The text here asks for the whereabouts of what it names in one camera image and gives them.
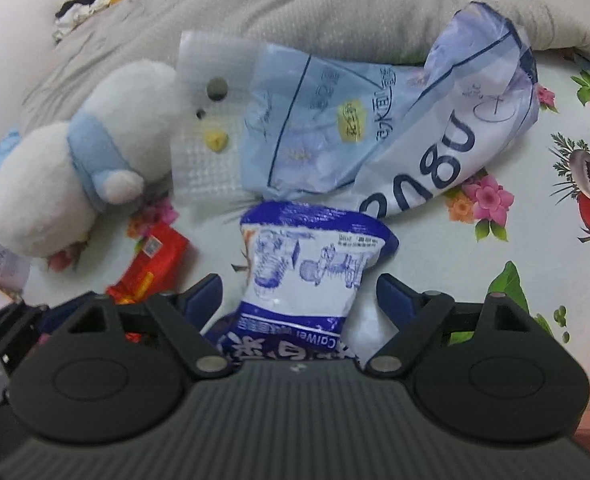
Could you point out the blue white snack packet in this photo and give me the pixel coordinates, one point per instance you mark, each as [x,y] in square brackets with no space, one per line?
[305,270]

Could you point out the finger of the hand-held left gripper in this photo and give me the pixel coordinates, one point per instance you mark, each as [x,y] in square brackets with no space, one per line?
[5,332]

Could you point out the light blue plastic bag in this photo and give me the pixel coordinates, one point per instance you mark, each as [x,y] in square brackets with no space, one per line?
[355,125]

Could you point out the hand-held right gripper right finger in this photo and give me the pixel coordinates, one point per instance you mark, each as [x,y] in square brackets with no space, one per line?
[392,300]

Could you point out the white blue plush toy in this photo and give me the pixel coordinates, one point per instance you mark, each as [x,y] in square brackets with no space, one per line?
[65,175]

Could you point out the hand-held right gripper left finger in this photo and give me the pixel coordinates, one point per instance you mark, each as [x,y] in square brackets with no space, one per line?
[205,297]

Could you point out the red snack packet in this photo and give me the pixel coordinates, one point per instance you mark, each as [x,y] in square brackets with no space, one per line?
[150,265]

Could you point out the floral printed sheet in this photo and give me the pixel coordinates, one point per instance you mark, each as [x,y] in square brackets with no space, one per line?
[475,270]

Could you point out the grey duvet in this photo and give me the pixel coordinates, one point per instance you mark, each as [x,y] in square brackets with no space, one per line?
[325,5]

